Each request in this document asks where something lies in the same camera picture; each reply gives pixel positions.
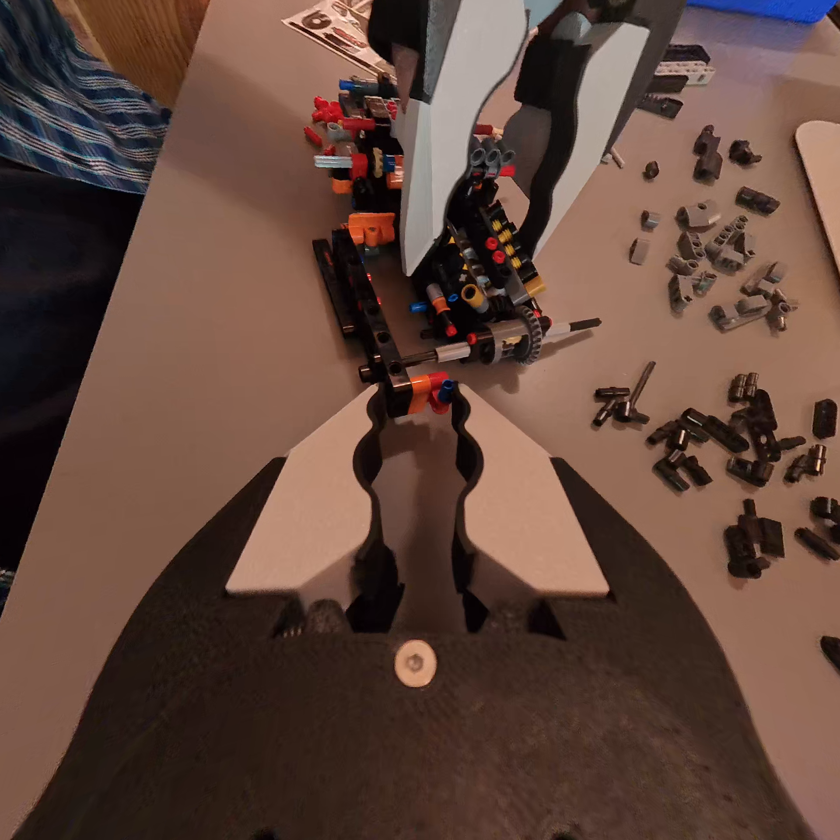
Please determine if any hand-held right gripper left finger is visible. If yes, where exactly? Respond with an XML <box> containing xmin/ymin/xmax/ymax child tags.
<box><xmin>224</xmin><ymin>382</ymin><xmax>403</xmax><ymax>633</ymax></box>

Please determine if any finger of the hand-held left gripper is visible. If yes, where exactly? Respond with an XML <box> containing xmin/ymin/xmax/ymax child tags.
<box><xmin>504</xmin><ymin>10</ymin><xmax>652</xmax><ymax>259</ymax></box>
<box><xmin>394</xmin><ymin>0</ymin><xmax>531</xmax><ymax>278</ymax></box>

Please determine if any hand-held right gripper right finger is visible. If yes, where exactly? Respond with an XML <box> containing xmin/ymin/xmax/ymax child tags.
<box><xmin>451</xmin><ymin>382</ymin><xmax>611</xmax><ymax>633</ymax></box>

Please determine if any lego car chassis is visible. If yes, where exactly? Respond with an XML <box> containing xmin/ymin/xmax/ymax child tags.
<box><xmin>303</xmin><ymin>73</ymin><xmax>602</xmax><ymax>370</ymax></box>

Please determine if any black lego beam assembly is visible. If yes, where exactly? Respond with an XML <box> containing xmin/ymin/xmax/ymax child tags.
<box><xmin>311</xmin><ymin>210</ymin><xmax>460</xmax><ymax>421</ymax></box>

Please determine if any lego sticker sheet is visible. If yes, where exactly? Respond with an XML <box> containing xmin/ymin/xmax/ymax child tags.
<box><xmin>282</xmin><ymin>0</ymin><xmax>395</xmax><ymax>74</ymax></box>

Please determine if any black and grey lego subassembly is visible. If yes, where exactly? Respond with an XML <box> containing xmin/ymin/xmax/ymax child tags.
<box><xmin>646</xmin><ymin>42</ymin><xmax>716</xmax><ymax>93</ymax></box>

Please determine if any pile of dark grey lego pieces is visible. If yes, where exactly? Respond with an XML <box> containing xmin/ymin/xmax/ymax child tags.
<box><xmin>629</xmin><ymin>197</ymin><xmax>799</xmax><ymax>333</ymax></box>

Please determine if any pile of black lego pieces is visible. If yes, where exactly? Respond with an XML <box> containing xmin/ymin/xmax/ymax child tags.
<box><xmin>594</xmin><ymin>361</ymin><xmax>840</xmax><ymax>673</ymax></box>

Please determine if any blue plastic bin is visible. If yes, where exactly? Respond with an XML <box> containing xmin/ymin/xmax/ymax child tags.
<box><xmin>686</xmin><ymin>0</ymin><xmax>840</xmax><ymax>28</ymax></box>

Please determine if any white stand base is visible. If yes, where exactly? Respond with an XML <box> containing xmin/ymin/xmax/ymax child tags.
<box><xmin>794</xmin><ymin>120</ymin><xmax>840</xmax><ymax>277</ymax></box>

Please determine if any wooden cabinet panel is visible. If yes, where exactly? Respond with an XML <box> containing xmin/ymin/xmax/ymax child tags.
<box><xmin>56</xmin><ymin>0</ymin><xmax>212</xmax><ymax>109</ymax></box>

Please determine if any blue plaid shirt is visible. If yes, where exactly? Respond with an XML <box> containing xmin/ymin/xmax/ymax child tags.
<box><xmin>0</xmin><ymin>0</ymin><xmax>173</xmax><ymax>196</ymax></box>

